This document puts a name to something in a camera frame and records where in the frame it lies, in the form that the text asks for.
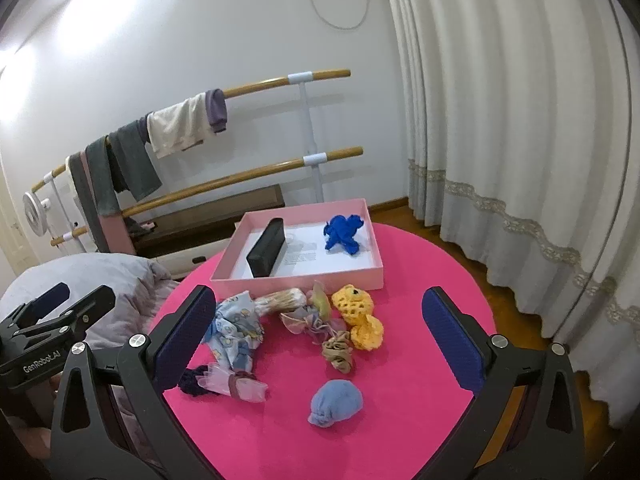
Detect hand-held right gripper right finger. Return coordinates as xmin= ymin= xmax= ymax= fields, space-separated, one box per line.
xmin=421 ymin=287 xmax=586 ymax=480

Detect yellow crochet toy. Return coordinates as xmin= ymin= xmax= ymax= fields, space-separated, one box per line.
xmin=331 ymin=284 xmax=385 ymax=352

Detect royal blue scrunchie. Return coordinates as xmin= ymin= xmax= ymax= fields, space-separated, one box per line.
xmin=322 ymin=214 xmax=365 ymax=256

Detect white barre post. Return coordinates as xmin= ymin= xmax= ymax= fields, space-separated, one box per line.
xmin=42 ymin=172 xmax=86 ymax=256
xmin=287 ymin=72 xmax=328 ymax=206

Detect dark purple scrunchie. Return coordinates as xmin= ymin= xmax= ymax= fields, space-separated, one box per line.
xmin=178 ymin=365 xmax=211 ymax=398

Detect grey duvet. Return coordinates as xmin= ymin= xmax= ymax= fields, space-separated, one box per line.
xmin=0 ymin=252 xmax=181 ymax=411

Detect small clear plastic packet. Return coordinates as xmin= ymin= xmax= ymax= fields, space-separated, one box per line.
xmin=197 ymin=364 xmax=268 ymax=403

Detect white clip fan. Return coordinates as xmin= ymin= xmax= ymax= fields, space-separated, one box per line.
xmin=22 ymin=191 xmax=53 ymax=236

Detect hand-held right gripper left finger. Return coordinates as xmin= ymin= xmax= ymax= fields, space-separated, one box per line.
xmin=50 ymin=284 xmax=221 ymax=480

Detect dark grey towel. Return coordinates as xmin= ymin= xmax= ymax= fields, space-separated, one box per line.
xmin=107 ymin=119 xmax=163 ymax=201

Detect pink towel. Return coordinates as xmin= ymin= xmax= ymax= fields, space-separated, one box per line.
xmin=68 ymin=150 xmax=136 ymax=256

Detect pink green organza scrunchie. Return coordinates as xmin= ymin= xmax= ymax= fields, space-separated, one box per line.
xmin=280 ymin=280 xmax=346 ymax=346

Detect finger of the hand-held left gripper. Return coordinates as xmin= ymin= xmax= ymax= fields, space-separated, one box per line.
xmin=15 ymin=285 xmax=117 ymax=341
xmin=0 ymin=282 xmax=71 ymax=333

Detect light blue sock ball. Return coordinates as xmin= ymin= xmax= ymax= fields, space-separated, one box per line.
xmin=307 ymin=379 xmax=364 ymax=429

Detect black rectangular case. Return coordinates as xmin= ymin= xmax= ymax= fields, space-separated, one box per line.
xmin=246 ymin=218 xmax=287 ymax=279

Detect cream garment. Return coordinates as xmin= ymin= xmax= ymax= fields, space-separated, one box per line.
xmin=146 ymin=92 xmax=217 ymax=159

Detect bag of cotton swabs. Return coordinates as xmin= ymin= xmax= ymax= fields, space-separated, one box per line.
xmin=254 ymin=287 xmax=307 ymax=317

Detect white drawer unit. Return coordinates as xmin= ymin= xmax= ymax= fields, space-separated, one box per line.
xmin=152 ymin=220 xmax=241 ymax=278

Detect pink cardboard box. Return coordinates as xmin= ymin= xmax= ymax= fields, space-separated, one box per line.
xmin=209 ymin=197 xmax=385 ymax=297

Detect white paper sheet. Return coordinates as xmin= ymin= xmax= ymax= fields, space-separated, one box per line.
xmin=272 ymin=222 xmax=373 ymax=277

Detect grey cloth strip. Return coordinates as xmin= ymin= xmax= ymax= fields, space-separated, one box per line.
xmin=85 ymin=137 xmax=123 ymax=218

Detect beige scrunchie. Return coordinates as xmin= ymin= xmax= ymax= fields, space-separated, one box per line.
xmin=321 ymin=331 xmax=356 ymax=375

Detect cream curtain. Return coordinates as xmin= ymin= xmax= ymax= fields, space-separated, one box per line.
xmin=377 ymin=0 xmax=640 ymax=431

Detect light blue printed cloth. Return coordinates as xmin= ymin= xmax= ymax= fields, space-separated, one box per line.
xmin=200 ymin=291 xmax=266 ymax=373

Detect purple garment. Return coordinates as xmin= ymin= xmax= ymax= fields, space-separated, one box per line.
xmin=206 ymin=88 xmax=229 ymax=134

